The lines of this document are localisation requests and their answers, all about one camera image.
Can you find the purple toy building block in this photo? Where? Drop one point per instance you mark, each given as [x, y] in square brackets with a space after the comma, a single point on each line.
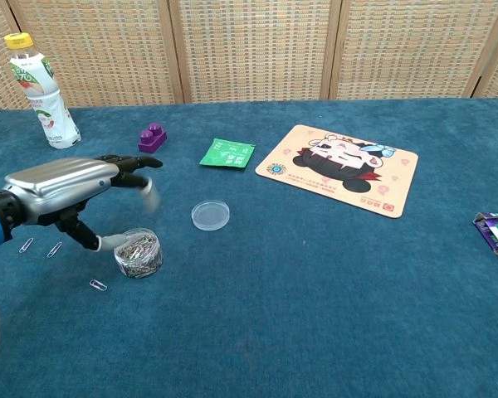
[151, 141]

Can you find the woven wooden folding screen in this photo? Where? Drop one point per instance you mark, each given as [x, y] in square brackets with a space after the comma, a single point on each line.
[253, 49]

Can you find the plastic bottle with yellow cap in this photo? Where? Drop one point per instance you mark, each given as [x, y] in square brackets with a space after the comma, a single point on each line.
[45, 108]

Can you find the clear jar of paperclips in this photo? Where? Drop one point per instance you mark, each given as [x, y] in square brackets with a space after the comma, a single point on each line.
[139, 259]

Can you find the clear round plastic lid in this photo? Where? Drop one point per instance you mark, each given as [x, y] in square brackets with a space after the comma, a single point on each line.
[210, 215]

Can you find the green foil sachet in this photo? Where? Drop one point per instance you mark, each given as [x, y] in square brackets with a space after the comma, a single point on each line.
[228, 155]

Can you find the cartoon character mouse pad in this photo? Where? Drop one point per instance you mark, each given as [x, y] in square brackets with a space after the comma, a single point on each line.
[340, 170]

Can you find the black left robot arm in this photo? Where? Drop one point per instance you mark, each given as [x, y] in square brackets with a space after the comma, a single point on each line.
[4, 211]

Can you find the silver paperclip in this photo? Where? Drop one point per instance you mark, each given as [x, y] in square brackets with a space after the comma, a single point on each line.
[54, 249]
[26, 245]
[98, 285]

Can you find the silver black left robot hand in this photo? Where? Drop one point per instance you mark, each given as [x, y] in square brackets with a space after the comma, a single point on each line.
[62, 182]

